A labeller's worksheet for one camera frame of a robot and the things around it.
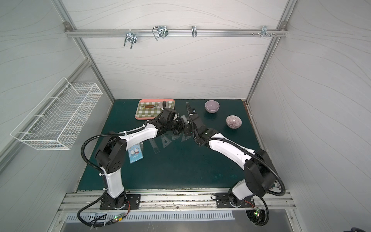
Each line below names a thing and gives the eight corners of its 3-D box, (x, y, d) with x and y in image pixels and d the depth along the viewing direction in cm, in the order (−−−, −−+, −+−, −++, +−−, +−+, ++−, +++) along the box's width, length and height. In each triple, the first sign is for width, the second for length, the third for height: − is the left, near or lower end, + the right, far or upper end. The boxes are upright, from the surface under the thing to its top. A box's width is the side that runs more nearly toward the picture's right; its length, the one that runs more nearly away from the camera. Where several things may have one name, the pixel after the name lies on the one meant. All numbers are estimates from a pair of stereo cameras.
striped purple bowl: (226, 128, 106) (227, 124, 101) (224, 119, 112) (225, 114, 107) (240, 128, 106) (243, 124, 101) (238, 119, 112) (240, 114, 107)
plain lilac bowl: (205, 114, 114) (206, 108, 109) (204, 105, 120) (205, 100, 115) (218, 114, 114) (220, 108, 109) (217, 105, 120) (218, 100, 115)
